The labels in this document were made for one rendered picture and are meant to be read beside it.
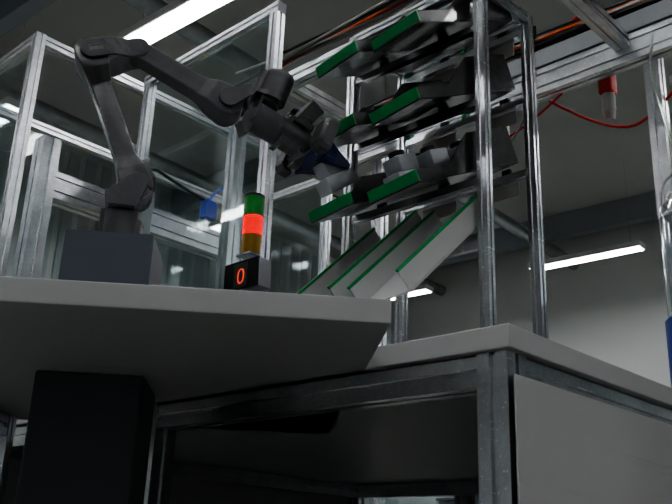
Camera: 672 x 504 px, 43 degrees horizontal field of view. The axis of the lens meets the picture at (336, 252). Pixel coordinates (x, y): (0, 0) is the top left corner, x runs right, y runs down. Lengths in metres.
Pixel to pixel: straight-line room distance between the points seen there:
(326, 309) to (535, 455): 0.32
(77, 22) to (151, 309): 8.41
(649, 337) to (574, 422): 11.63
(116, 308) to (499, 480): 0.49
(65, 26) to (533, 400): 8.59
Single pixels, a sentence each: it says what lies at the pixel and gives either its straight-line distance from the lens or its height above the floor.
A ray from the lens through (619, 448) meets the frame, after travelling 1.30.
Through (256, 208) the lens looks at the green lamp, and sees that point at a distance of 2.09.
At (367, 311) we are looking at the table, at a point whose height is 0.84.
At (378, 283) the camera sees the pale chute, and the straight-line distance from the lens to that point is 1.51.
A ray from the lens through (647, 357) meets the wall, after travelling 12.77.
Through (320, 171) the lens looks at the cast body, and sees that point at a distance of 1.63.
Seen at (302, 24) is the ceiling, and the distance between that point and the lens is 8.85.
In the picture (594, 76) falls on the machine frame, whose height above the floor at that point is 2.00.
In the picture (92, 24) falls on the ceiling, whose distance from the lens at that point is 9.31.
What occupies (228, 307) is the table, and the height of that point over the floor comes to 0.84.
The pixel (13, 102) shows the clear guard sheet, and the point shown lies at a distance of 2.70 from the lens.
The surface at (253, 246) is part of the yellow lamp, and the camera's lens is 2.05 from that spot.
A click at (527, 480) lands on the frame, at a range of 1.08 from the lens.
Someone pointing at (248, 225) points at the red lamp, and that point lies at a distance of 2.07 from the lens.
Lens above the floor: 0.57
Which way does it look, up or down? 20 degrees up
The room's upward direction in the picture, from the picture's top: 2 degrees clockwise
